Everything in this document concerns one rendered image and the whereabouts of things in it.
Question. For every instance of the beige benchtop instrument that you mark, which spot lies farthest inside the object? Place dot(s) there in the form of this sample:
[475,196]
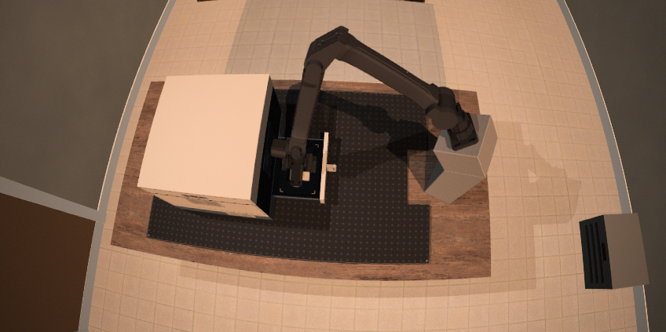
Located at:
[209,147]

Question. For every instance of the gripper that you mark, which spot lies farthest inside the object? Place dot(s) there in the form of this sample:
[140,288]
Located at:
[311,163]

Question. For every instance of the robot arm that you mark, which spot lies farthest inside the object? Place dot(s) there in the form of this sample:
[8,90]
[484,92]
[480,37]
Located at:
[340,45]

